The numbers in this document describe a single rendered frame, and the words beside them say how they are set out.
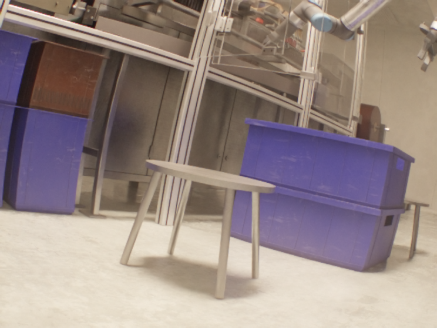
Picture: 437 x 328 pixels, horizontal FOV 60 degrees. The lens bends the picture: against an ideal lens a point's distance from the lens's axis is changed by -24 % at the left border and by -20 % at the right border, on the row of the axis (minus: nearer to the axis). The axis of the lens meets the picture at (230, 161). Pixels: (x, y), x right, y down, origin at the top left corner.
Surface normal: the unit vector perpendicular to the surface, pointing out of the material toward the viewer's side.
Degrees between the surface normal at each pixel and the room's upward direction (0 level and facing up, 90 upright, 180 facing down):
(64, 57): 90
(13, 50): 90
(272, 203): 90
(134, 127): 90
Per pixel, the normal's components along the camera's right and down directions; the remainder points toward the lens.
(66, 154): 0.79, 0.18
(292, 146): -0.59, -0.10
